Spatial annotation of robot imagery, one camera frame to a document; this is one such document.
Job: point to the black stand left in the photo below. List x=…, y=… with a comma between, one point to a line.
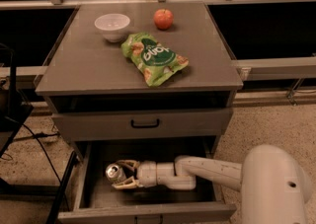
x=13, y=114

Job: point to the metal window railing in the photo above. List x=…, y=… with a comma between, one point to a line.
x=253, y=69

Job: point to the green 7up can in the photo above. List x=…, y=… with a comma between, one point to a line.
x=115, y=173

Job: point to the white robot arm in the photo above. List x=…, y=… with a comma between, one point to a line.
x=274, y=187

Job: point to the open middle drawer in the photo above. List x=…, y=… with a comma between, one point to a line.
x=97, y=202

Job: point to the grey drawer cabinet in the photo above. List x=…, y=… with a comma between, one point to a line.
x=89, y=74

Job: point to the white bowl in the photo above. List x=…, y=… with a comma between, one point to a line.
x=113, y=27

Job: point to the black drawer handle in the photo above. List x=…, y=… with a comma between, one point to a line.
x=144, y=124

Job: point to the closed top drawer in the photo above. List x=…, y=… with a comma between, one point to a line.
x=88, y=126

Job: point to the red apple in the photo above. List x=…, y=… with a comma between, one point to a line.
x=163, y=19

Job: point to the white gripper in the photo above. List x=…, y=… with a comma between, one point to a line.
x=147, y=173

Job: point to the green chip bag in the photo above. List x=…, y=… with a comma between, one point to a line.
x=156, y=62

